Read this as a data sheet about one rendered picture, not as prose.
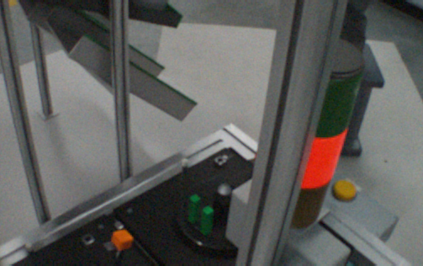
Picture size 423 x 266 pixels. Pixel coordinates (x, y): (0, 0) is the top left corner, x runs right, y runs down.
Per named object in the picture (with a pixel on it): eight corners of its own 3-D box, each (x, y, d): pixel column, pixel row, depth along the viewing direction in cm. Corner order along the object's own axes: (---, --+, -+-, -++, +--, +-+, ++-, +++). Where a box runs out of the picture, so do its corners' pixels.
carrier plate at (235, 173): (224, 154, 94) (225, 146, 92) (324, 235, 81) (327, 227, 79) (113, 216, 81) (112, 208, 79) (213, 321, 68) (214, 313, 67)
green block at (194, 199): (193, 215, 77) (195, 194, 74) (198, 220, 77) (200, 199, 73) (187, 220, 77) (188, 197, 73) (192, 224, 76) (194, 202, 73)
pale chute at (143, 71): (150, 83, 102) (164, 66, 101) (182, 122, 94) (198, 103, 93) (44, 19, 80) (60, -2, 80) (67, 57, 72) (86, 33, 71)
